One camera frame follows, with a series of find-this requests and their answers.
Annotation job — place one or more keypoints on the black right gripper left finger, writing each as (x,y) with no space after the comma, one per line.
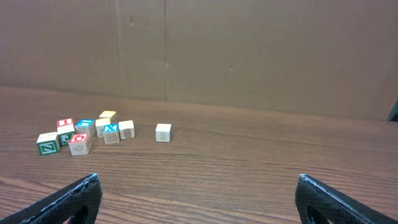
(78,202)

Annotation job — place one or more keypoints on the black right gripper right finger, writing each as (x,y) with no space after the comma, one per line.
(317,202)

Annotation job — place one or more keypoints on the wooden block red Q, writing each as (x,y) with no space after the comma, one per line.
(79,144)

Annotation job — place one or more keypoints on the wooden block number 3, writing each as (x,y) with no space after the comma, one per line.
(163,132)

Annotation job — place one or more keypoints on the wooden block green Z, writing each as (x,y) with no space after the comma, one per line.
(47,143)

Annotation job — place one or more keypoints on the wooden block blue X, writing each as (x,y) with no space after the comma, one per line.
(111,134)

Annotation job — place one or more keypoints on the wooden block blue L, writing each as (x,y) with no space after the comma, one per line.
(86,126)

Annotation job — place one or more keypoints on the wooden block green side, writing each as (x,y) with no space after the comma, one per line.
(65,133)

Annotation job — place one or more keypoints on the wooden block plain yellow top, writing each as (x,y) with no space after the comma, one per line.
(100,124)

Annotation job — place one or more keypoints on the wooden block red I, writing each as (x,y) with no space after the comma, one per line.
(65,122)

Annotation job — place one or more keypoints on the wooden block plain picture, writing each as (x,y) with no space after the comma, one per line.
(126,129)

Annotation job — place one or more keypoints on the wooden block yellow far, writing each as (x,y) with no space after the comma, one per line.
(112,115)

